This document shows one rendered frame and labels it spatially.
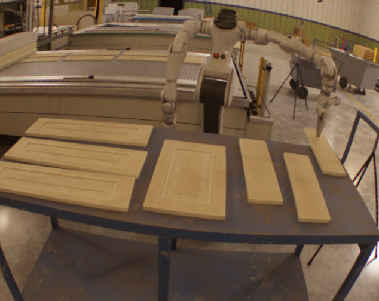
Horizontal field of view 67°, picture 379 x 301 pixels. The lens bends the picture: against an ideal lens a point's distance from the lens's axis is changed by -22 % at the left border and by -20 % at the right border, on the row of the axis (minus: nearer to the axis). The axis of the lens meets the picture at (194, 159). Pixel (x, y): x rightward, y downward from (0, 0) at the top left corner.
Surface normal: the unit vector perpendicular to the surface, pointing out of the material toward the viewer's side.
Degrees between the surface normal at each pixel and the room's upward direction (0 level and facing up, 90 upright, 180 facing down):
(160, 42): 90
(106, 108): 90
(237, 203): 0
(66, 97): 90
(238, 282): 0
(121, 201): 0
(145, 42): 90
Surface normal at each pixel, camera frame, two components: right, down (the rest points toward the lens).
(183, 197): 0.07, -0.76
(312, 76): -0.03, 0.47
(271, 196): 0.09, -0.88
